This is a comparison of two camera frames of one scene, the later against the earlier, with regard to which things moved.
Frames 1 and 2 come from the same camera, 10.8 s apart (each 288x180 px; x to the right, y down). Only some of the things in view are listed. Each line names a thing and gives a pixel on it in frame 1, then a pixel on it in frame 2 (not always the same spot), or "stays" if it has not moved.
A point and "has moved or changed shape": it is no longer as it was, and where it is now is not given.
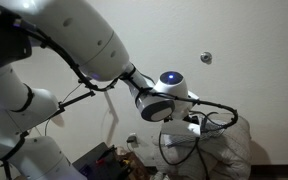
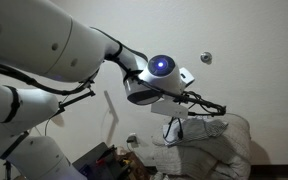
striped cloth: [210, 128] stays
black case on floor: [103, 163] stays
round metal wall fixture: [206, 57] stays
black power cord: [200, 150] has moved or changed shape
